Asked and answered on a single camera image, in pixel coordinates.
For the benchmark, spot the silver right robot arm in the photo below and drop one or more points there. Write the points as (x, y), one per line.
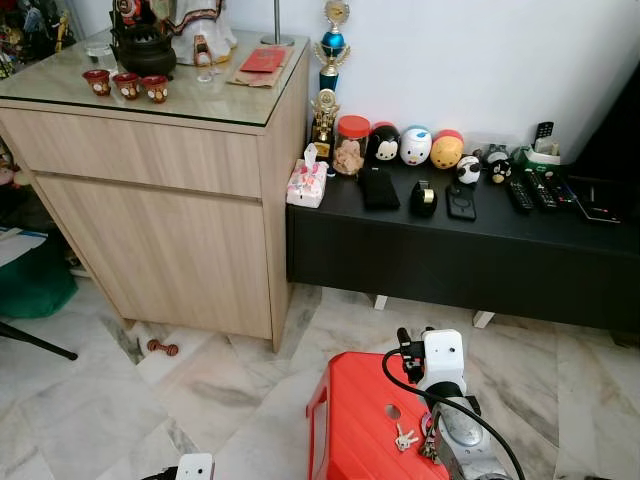
(462, 425)

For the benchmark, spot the red plastic stool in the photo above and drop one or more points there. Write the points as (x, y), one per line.
(355, 410)

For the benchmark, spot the black low tv console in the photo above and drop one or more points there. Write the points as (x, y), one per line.
(450, 260)

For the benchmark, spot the black tape dispenser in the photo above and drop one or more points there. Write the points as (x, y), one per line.
(423, 198)

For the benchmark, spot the black phone case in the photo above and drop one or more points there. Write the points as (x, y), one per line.
(461, 203)

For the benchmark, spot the black wallet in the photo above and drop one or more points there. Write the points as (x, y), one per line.
(379, 189)

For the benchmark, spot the small panda figure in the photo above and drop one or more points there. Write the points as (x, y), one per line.
(468, 170)

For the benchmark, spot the black remote control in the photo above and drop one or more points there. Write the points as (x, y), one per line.
(519, 194)
(543, 190)

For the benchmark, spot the pink tissue pack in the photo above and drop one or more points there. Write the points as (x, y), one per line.
(306, 185)

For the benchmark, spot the small black white figure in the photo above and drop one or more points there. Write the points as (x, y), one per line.
(498, 167)

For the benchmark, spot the yellow red plush toy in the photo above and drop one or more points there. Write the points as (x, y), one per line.
(447, 150)

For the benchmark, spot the white blue plush toy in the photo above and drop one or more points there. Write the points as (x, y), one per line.
(416, 147)

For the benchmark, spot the black mouse plush toy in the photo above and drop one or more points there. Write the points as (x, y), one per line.
(385, 145)

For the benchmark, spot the snack jar red lid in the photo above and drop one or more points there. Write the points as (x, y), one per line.
(351, 150)

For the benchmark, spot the black flat tablet device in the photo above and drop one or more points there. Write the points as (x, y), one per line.
(600, 202)

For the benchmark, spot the black remote in white holder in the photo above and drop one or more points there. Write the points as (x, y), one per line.
(544, 150)

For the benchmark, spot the small red dumbbell toy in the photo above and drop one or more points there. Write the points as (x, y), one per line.
(164, 349)

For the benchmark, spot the small gold trophy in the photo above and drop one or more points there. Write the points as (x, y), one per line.
(325, 120)

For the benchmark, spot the light wooden cabinet glass top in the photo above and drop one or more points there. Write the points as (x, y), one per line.
(150, 220)

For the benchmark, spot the black television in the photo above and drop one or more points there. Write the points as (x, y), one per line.
(615, 130)

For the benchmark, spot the tall blue gold trophy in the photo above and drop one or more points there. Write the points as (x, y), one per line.
(333, 42)

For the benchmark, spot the red envelope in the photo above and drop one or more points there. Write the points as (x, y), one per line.
(263, 60)

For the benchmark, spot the metal lamp stand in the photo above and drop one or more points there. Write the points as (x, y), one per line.
(277, 30)

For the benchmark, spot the small red cup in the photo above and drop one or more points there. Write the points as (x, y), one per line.
(155, 88)
(126, 85)
(97, 82)

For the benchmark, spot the black pole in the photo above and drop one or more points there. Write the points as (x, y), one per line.
(40, 344)

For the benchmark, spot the green cushion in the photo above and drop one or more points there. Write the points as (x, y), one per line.
(35, 280)

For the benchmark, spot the white robed figurine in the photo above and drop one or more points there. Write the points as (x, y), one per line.
(205, 30)

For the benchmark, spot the black incense burner pot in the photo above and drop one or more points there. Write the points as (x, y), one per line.
(143, 50)

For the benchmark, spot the clear glass dish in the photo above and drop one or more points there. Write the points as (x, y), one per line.
(100, 49)

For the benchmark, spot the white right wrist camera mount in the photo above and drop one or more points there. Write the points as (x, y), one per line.
(444, 358)

